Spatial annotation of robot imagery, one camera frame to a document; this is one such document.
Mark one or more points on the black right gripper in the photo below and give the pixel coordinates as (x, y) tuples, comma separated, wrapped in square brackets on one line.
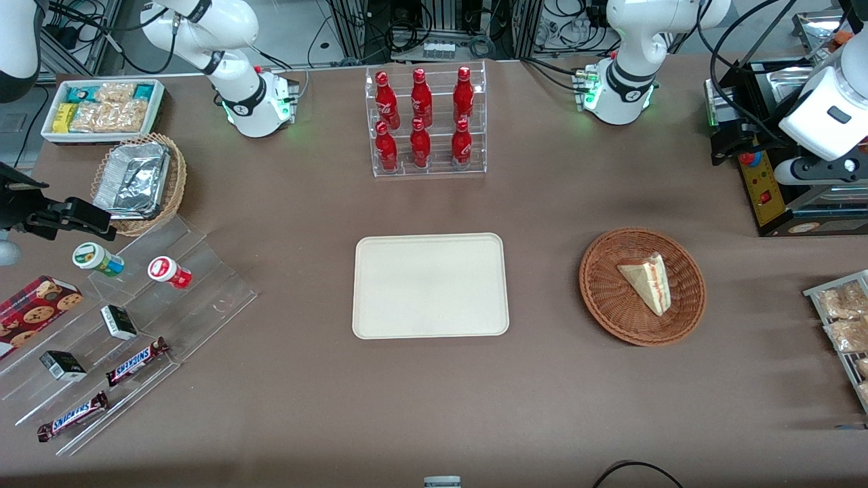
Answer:
[(15, 203)]

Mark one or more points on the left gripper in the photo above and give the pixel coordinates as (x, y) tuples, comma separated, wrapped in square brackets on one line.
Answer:
[(758, 136)]

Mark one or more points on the triangular sandwich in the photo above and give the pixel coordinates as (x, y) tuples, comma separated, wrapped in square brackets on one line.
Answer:
[(647, 281)]

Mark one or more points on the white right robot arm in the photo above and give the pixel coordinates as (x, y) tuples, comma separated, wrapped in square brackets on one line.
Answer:
[(230, 27)]

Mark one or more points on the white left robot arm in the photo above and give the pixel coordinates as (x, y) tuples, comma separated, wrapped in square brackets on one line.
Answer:
[(630, 41)]

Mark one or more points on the small light wicker basket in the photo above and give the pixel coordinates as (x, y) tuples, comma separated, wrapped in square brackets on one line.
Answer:
[(175, 183)]

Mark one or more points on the large brown wicker basket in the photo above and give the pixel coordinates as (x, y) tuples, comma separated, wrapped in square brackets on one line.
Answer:
[(610, 298)]

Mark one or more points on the beige rectangular tray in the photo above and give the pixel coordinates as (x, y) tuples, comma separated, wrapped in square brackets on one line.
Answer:
[(420, 291)]

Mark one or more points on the green lid snack cup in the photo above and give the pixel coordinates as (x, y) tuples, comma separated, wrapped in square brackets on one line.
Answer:
[(91, 256)]

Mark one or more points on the aluminium foil container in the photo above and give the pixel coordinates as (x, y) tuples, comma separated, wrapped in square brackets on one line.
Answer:
[(129, 190), (139, 154)]

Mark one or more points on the black steel food display case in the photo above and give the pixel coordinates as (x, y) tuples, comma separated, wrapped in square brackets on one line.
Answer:
[(770, 196)]

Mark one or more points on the red lid snack cup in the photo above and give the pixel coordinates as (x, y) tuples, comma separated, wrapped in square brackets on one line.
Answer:
[(166, 270)]

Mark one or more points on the white plastic snack bin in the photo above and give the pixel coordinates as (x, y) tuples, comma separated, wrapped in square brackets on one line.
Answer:
[(47, 132)]

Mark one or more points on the red plaid cookie box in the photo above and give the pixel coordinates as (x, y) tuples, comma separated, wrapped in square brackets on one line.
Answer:
[(34, 312)]

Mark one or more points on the yellow snack pack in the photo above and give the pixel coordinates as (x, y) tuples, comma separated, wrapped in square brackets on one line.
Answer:
[(64, 118)]

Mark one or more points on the small dark green box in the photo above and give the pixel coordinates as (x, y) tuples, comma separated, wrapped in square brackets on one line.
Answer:
[(62, 366), (119, 322)]

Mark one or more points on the clear cracker bag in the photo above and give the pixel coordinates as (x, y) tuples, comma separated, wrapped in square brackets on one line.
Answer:
[(114, 92), (108, 116)]

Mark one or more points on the teal snack pack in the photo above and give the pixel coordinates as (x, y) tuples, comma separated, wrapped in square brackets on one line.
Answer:
[(144, 91), (80, 93)]

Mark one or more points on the clear acrylic step stand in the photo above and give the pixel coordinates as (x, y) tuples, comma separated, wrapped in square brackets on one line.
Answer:
[(203, 291)]

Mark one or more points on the Snickers chocolate bar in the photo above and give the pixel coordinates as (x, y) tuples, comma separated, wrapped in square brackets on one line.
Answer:
[(135, 362), (73, 416)]

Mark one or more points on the clear bag of fried snacks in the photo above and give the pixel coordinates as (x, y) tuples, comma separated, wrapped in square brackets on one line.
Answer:
[(841, 301), (847, 335)]

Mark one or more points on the red cola bottle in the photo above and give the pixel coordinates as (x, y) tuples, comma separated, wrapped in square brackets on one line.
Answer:
[(421, 98), (386, 102), (420, 148), (463, 95), (462, 146), (386, 150)]

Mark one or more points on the clear acrylic bottle rack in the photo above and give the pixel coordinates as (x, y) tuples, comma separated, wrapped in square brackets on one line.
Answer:
[(437, 169)]

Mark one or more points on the white power strip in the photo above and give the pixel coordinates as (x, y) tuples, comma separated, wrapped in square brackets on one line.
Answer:
[(439, 50)]

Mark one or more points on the small grey device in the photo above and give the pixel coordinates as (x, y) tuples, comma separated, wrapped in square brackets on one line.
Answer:
[(442, 482)]

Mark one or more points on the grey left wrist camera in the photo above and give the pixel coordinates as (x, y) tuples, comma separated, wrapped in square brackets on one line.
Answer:
[(797, 172)]

